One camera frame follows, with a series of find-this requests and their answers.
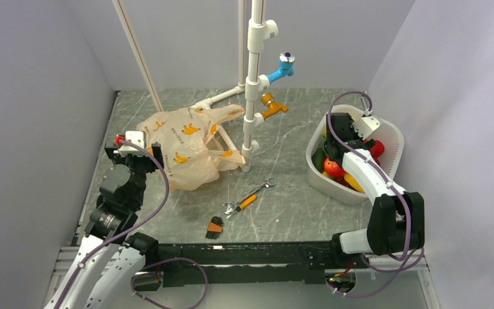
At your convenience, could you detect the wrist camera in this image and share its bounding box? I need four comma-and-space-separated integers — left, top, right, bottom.
352, 115, 382, 140
114, 131, 147, 156

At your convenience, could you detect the silver combination wrench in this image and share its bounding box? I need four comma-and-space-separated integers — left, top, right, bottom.
223, 177, 277, 218

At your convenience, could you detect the green fake avocado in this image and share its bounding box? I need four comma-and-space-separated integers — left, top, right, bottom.
311, 147, 327, 173

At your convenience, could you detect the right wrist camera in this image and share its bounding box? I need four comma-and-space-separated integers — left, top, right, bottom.
352, 115, 382, 140

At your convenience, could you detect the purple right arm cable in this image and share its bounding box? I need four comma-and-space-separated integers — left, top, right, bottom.
325, 90, 426, 299

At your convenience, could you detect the orange handled screwdriver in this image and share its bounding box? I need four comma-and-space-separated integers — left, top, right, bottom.
226, 194, 257, 218

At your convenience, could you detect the orange tap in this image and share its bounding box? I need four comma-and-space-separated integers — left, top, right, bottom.
261, 93, 289, 120

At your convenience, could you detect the black orange hex key set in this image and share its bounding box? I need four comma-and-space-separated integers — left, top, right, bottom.
205, 216, 224, 239

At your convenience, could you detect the bright red fake apple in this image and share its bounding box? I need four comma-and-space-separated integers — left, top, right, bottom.
323, 158, 346, 178

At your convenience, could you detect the yellow fake mango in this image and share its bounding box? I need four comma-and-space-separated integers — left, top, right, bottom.
343, 173, 365, 193

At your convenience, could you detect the white PVC pipe stand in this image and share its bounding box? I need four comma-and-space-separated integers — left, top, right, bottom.
112, 1, 279, 173

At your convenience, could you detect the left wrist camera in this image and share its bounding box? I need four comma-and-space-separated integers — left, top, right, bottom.
114, 131, 147, 156

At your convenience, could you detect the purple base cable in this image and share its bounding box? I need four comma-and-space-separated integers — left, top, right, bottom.
130, 256, 210, 309

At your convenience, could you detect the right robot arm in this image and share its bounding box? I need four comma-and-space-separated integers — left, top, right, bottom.
325, 113, 425, 267

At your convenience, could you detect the orange plastic bag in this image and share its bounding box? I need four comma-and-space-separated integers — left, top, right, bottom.
136, 104, 244, 191

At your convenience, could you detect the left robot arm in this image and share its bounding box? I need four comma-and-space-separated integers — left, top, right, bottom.
46, 142, 164, 308

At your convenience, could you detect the blue tap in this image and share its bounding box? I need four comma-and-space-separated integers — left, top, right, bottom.
267, 51, 295, 84

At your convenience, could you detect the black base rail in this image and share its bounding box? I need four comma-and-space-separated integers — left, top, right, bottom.
136, 241, 367, 290

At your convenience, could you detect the red fake tomato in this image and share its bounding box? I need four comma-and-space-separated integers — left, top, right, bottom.
369, 140, 385, 158

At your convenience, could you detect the white plastic basket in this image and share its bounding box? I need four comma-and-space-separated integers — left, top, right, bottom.
305, 115, 405, 205

